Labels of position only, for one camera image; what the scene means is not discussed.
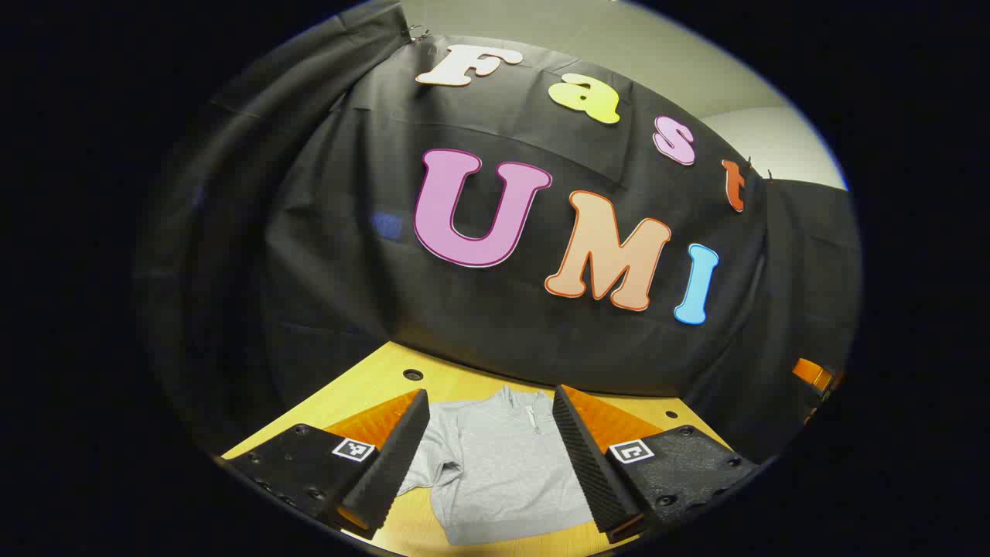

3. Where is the black backdrop cloth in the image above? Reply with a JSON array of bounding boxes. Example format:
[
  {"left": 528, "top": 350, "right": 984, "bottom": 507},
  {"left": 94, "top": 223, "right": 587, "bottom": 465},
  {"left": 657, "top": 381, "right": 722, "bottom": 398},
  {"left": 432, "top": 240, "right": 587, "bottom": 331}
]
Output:
[{"left": 131, "top": 0, "right": 863, "bottom": 465}]

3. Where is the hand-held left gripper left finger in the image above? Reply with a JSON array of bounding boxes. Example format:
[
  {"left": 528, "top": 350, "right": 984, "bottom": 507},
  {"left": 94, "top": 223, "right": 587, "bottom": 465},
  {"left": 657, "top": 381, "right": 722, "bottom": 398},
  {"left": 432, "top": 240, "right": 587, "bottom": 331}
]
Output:
[{"left": 220, "top": 388, "right": 432, "bottom": 541}]

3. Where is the grey zip-neck sweatshirt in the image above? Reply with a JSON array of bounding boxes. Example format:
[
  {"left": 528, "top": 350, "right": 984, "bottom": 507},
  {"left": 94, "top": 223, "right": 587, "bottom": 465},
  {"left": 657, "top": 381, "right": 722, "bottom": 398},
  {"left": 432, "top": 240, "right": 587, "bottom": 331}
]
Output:
[{"left": 396, "top": 385, "right": 596, "bottom": 547}]

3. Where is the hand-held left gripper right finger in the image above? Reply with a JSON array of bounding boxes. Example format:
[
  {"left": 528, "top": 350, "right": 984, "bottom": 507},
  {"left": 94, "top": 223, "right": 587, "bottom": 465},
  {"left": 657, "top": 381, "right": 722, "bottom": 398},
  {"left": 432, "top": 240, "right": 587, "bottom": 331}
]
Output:
[{"left": 551, "top": 384, "right": 760, "bottom": 545}]

